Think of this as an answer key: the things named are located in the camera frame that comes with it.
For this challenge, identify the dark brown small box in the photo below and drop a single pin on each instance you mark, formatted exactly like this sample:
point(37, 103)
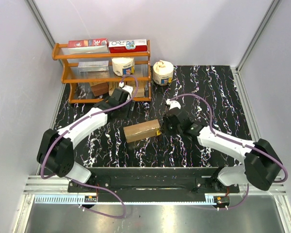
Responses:
point(99, 88)

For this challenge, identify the orange wooden shelf rack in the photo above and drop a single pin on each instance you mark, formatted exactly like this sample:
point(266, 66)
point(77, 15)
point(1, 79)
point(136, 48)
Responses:
point(80, 90)

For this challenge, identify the toilet paper roll on table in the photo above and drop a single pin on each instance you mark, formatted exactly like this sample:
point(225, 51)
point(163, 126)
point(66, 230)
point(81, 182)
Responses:
point(163, 72)

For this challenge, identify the brown cardboard express box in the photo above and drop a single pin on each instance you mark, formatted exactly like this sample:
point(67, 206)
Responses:
point(141, 131)

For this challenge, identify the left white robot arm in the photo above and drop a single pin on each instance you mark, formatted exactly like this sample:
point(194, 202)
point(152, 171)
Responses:
point(56, 152)

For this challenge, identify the middle small cardboard box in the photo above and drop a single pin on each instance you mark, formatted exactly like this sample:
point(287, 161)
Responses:
point(112, 87)

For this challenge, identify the toilet paper roll on shelf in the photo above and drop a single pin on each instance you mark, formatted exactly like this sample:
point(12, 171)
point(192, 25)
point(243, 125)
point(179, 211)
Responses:
point(123, 65)

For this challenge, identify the small cardboard box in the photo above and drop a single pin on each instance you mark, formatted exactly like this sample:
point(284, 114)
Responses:
point(112, 87)
point(141, 89)

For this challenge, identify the right small cardboard box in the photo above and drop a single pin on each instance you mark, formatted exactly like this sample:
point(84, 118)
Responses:
point(141, 89)

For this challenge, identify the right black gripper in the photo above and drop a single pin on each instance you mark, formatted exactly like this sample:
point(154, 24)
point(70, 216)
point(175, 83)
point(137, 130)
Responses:
point(165, 122)

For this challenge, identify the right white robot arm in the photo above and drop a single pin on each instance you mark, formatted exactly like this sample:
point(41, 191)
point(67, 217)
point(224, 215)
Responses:
point(259, 163)

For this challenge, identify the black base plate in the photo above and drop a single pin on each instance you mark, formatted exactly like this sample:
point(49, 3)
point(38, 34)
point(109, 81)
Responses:
point(151, 185)

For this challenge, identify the red silver toothpaste box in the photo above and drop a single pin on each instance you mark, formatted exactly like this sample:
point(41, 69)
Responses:
point(97, 45)

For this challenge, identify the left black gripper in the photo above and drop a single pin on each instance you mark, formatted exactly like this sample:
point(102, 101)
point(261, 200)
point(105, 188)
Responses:
point(127, 115)

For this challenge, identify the aluminium frame rail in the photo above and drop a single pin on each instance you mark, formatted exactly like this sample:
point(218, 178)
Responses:
point(55, 185)

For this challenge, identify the red white toothpaste box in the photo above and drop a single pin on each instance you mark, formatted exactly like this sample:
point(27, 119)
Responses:
point(133, 45)

